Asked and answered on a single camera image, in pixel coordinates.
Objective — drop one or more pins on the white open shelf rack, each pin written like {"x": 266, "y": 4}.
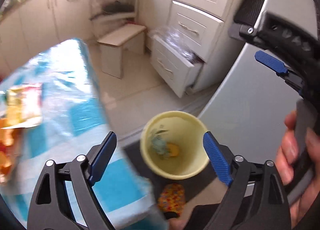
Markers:
{"x": 106, "y": 15}

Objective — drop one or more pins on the white lower cabinet row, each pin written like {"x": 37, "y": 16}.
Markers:
{"x": 34, "y": 26}

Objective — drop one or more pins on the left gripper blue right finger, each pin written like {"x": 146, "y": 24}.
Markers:
{"x": 217, "y": 159}

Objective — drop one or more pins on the yellow red snack wrapper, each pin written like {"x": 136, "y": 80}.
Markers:
{"x": 21, "y": 106}

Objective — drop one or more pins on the trash inside bin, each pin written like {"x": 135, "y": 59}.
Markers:
{"x": 161, "y": 146}

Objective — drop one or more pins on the blue checkered tablecloth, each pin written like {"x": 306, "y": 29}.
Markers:
{"x": 74, "y": 120}

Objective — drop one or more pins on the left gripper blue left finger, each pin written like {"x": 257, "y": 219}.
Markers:
{"x": 99, "y": 157}

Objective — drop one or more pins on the black frying pan on shelf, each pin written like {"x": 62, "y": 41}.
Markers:
{"x": 117, "y": 7}

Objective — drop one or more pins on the white drawer cabinet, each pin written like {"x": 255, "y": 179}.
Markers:
{"x": 204, "y": 26}

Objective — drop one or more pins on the colourful patterned slipper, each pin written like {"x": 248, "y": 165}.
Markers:
{"x": 171, "y": 201}

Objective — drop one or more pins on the orange peel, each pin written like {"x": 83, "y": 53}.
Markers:
{"x": 9, "y": 143}

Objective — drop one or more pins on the open white bottom drawer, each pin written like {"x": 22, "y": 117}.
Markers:
{"x": 178, "y": 72}

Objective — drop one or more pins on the small white wooden stool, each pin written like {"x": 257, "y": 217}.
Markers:
{"x": 129, "y": 37}

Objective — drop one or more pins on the yellow plastic trash bin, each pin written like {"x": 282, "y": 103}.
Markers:
{"x": 187, "y": 132}

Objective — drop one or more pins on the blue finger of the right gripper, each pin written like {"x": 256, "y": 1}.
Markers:
{"x": 271, "y": 62}

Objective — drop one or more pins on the clear plastic bag in drawer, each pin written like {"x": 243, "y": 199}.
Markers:
{"x": 175, "y": 40}

